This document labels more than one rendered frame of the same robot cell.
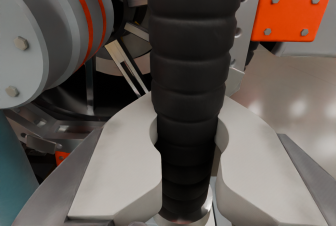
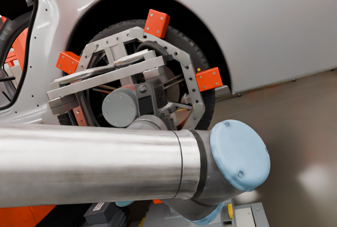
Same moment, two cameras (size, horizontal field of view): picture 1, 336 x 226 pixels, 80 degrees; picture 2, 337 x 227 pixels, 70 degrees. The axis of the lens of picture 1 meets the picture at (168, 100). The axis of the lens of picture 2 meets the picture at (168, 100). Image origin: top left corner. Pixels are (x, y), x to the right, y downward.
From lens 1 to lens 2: 64 cm
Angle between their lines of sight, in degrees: 25
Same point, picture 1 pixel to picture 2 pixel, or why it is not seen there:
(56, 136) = not seen: hidden behind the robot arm
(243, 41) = (197, 92)
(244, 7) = (192, 82)
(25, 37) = (132, 105)
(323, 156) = not seen: outside the picture
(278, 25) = (206, 84)
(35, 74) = (134, 113)
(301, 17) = (212, 79)
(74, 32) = not seen: hidden behind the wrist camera
